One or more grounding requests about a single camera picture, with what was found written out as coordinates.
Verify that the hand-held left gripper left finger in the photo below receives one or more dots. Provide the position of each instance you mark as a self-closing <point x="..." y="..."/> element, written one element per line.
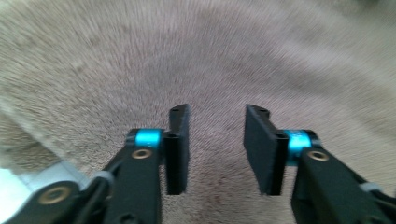
<point x="146" y="174"/>

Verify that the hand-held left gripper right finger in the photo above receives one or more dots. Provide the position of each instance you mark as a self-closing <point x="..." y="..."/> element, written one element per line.
<point x="323" y="186"/>

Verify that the tan towel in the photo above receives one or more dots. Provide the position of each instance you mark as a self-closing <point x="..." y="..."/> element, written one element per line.
<point x="199" y="56"/>

